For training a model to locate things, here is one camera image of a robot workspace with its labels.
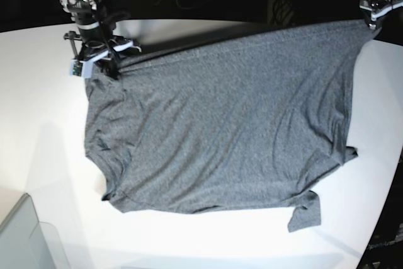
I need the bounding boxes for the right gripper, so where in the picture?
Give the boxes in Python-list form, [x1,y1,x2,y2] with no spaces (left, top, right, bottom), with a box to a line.
[64,21,142,79]

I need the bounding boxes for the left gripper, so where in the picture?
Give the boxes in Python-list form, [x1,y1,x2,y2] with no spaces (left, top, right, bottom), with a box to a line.
[359,0,402,34]

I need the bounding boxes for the grey t-shirt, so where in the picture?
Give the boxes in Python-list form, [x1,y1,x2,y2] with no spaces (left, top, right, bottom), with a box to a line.
[84,20,374,232]

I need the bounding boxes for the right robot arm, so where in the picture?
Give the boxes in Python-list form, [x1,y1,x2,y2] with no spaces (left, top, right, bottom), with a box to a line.
[59,0,142,79]

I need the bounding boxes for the translucent grey tray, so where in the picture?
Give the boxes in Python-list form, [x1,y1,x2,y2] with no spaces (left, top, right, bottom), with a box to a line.
[1,194,71,268]

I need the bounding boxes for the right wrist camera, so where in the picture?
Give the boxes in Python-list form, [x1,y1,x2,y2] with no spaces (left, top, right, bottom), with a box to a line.
[70,59,93,79]

